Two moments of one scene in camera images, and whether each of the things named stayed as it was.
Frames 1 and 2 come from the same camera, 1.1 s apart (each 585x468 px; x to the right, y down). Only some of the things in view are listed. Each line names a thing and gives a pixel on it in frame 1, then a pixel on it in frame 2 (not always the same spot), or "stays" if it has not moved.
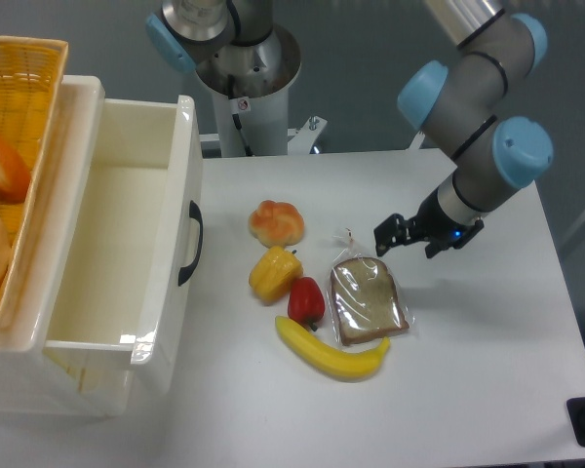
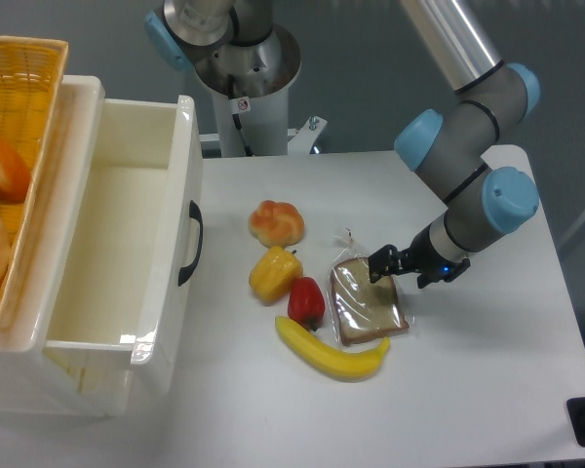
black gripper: (430, 223) → (417, 256)
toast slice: (365, 297) stays
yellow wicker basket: (20, 81) stays
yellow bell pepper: (272, 275) stays
